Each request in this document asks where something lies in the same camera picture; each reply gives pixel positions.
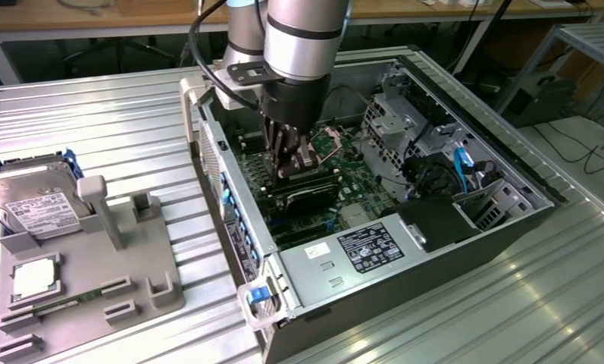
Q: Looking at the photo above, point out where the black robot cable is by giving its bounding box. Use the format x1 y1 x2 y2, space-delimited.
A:
188 0 263 109

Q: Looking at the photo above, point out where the black chair base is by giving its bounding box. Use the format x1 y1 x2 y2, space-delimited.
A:
58 36 176 73

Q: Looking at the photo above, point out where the silver hard disk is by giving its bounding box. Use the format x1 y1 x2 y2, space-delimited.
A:
0 161 95 242

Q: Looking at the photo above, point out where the grey power supply unit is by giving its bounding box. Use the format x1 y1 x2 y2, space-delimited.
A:
279 210 435 308

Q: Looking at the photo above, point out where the black wire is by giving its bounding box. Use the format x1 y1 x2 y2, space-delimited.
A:
325 85 373 127

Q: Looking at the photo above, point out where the blue disk caddy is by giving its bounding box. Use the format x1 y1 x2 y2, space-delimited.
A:
0 147 88 183

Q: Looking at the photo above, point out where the silver perforated disk bay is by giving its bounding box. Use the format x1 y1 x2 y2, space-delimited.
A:
455 180 533 232

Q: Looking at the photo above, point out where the black plastic cover block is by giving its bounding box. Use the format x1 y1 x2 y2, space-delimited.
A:
400 195 477 253

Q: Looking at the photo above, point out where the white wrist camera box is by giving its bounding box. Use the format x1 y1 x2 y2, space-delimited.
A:
215 62 285 111

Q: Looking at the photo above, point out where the silver chipset heatsink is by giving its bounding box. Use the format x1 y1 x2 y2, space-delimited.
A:
341 206 379 224

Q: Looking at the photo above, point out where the open black PC case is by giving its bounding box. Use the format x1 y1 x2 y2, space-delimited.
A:
179 44 568 364

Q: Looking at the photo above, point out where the green motherboard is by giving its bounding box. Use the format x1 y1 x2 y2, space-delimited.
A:
229 124 409 251

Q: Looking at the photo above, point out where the wooden desk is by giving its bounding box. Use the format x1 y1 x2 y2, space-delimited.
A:
0 0 604 84

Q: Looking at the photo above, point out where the graphics card with black cooler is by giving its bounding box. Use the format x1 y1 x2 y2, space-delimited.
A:
265 177 341 220

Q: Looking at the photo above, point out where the grey metal shelf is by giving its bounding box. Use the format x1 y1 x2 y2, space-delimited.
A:
497 20 604 115

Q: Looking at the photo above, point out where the green RAM stick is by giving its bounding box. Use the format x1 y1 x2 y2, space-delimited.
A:
31 288 106 315

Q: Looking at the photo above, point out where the grey plastic parts rack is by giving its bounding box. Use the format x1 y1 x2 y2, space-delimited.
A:
0 176 187 363

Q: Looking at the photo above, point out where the silver CPU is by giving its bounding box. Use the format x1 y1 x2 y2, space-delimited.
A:
11 261 60 297

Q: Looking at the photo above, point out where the metal socket cover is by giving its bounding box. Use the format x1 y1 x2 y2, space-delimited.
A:
308 127 347 164

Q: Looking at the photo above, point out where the blue disk wire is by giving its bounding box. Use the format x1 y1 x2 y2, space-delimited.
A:
452 147 477 195

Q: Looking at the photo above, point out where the black box device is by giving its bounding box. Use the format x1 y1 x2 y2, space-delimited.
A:
503 74 579 128

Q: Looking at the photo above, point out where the silver metal drive cage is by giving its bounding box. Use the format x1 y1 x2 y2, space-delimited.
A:
359 62 464 190

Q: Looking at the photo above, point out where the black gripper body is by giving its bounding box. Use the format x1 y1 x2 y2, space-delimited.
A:
257 74 333 132

